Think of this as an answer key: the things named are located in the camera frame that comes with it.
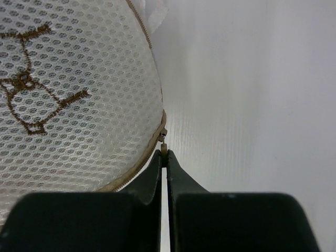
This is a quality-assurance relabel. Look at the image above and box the beige zipper pull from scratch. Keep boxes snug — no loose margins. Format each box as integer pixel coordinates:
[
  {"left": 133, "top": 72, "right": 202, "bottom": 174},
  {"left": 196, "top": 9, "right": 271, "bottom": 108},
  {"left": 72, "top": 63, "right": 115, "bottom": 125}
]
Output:
[{"left": 159, "top": 128, "right": 168, "bottom": 167}]

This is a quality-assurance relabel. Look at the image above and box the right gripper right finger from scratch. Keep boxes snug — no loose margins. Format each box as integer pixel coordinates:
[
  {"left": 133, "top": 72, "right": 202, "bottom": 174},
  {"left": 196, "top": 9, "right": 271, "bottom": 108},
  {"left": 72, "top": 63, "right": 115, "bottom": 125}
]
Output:
[{"left": 166, "top": 151, "right": 320, "bottom": 251}]

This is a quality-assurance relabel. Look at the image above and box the white mesh laundry bag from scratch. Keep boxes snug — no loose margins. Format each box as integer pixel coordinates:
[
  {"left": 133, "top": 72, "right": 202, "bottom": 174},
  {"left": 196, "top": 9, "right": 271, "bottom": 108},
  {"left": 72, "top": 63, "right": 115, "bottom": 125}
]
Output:
[{"left": 1, "top": 0, "right": 169, "bottom": 224}]

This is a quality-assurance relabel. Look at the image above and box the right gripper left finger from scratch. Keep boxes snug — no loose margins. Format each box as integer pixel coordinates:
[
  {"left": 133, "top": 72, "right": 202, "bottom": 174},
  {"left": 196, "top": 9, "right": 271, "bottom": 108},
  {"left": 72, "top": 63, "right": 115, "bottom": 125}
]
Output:
[{"left": 1, "top": 151, "right": 162, "bottom": 251}]

